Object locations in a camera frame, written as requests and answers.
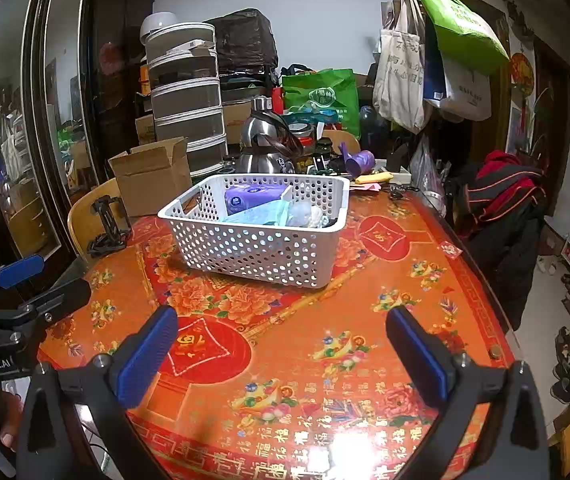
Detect red and black jacket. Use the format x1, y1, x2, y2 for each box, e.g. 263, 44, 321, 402
447, 150, 548, 331

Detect small cardboard box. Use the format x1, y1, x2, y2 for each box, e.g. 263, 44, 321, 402
135, 115, 158, 146

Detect clear plastic bag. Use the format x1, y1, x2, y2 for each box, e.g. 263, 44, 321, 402
409, 135, 448, 206

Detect orange floral tablecloth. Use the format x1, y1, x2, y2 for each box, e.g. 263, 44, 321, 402
37, 187, 516, 480

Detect green shopping bag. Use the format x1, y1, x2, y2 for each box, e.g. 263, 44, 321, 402
282, 67, 362, 141

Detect stainless steel kettle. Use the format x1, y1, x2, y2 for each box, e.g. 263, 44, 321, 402
237, 96, 306, 175

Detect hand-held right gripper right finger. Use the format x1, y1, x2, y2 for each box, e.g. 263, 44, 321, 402
386, 305, 550, 480

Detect blue hanging bag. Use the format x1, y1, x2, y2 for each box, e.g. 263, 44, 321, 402
422, 20, 448, 108

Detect beige canvas tote bag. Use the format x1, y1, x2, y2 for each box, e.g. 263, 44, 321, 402
372, 0, 428, 133

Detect red hanging ornament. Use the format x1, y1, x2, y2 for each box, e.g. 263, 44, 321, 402
510, 50, 536, 101

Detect grey stacked storage drawers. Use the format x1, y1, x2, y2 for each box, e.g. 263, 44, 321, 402
145, 22, 229, 176

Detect white bowl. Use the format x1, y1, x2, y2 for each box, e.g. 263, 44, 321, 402
140, 10, 178, 41

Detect large open cardboard box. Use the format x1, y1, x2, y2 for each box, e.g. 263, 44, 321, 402
108, 136, 193, 204

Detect bright green tote bag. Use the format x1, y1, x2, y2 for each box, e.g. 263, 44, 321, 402
415, 0, 510, 76

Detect black folding stand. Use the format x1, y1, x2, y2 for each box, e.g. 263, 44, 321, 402
87, 195, 133, 256

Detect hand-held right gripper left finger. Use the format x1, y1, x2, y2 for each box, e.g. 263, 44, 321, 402
15, 304, 180, 480

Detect dark glass door cabinet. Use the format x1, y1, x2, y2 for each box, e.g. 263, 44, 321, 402
0, 0, 160, 291

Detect person's left hand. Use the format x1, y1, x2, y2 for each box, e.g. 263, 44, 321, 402
1, 392, 26, 450

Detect white perforated plastic basket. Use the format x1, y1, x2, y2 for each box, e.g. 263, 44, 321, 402
157, 174, 352, 290

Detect black bag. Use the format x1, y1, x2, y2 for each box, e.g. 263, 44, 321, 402
205, 8, 280, 77

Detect white paper bag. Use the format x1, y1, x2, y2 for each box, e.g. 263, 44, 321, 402
440, 55, 493, 122

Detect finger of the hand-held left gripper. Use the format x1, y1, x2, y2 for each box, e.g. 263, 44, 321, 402
0, 254, 46, 302
0, 278, 92, 334

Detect light blue packet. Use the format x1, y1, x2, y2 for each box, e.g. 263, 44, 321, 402
222, 199, 290, 226

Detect purple tissue pack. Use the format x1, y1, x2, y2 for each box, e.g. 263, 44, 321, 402
224, 183, 288, 217

